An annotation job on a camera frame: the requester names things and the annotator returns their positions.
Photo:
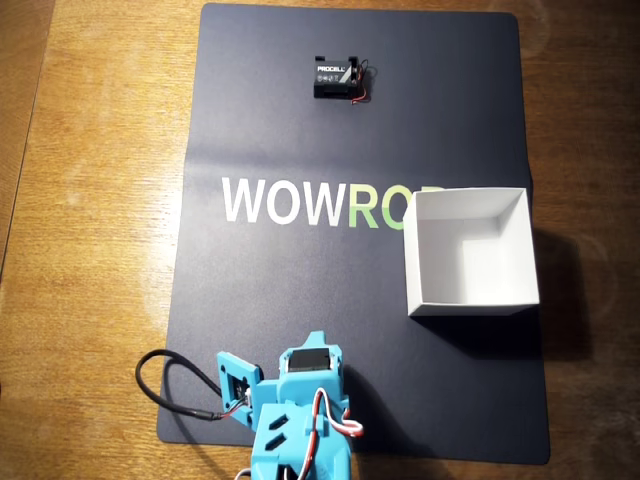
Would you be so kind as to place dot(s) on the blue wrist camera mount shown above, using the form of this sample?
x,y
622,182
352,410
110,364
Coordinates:
x,y
237,370

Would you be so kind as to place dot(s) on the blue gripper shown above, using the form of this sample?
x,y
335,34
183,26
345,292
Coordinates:
x,y
309,361

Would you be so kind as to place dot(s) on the dark mat with WOWROBO print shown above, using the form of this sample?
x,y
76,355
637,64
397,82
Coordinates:
x,y
300,280

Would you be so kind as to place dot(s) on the white open cardboard box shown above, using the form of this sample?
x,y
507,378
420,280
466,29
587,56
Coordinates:
x,y
475,270

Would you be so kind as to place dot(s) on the small black battery pack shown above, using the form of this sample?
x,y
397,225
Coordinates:
x,y
332,82

